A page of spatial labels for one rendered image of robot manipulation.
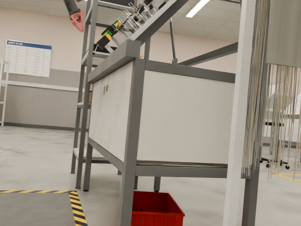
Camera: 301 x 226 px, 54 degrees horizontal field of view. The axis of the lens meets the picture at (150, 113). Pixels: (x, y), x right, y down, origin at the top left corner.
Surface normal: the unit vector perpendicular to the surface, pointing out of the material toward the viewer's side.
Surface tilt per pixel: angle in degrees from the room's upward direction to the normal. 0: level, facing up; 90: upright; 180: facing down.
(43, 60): 90
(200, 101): 90
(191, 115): 90
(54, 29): 90
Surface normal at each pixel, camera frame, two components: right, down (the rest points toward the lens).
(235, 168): 0.19, 0.00
